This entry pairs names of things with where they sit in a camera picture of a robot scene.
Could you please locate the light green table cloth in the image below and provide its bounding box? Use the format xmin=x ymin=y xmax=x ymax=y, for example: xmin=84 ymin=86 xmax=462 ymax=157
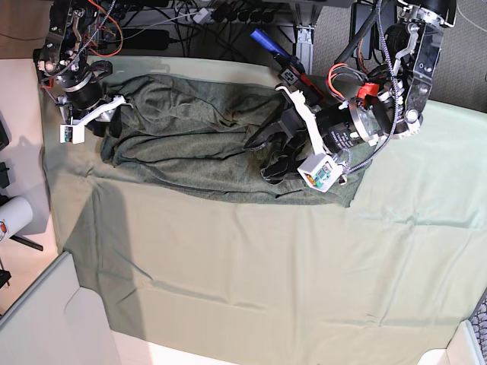
xmin=37 ymin=56 xmax=487 ymax=353

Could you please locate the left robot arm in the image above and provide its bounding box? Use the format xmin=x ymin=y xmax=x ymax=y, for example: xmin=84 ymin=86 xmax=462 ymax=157
xmin=245 ymin=1 xmax=457 ymax=192

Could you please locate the white paper roll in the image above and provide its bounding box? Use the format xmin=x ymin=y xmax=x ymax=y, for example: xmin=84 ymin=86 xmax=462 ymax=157
xmin=0 ymin=196 xmax=33 ymax=242

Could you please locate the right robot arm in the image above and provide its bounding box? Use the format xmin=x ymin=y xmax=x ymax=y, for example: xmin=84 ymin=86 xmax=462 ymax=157
xmin=33 ymin=1 xmax=128 ymax=144

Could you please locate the aluminium frame post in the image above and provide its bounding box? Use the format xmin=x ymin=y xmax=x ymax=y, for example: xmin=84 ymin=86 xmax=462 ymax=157
xmin=289 ymin=1 xmax=323 ymax=75

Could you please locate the blue orange clamp, middle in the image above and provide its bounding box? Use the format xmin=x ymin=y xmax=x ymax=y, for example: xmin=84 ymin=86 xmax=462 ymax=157
xmin=250 ymin=29 xmax=326 ymax=106

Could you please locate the black power brick, left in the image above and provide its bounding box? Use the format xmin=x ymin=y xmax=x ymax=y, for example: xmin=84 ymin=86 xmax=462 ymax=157
xmin=123 ymin=29 xmax=170 ymax=50

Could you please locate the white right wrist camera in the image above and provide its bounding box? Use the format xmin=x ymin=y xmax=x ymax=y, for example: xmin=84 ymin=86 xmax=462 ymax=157
xmin=59 ymin=95 xmax=132 ymax=144

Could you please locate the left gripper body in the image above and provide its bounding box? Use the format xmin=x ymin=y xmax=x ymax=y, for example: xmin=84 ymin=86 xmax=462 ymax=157
xmin=279 ymin=102 xmax=376 ymax=157

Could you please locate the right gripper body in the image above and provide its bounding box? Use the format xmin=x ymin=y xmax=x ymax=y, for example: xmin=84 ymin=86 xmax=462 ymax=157
xmin=56 ymin=71 xmax=109 ymax=122

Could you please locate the green T-shirt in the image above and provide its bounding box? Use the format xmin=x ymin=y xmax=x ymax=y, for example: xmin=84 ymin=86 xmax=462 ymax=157
xmin=100 ymin=75 xmax=363 ymax=208

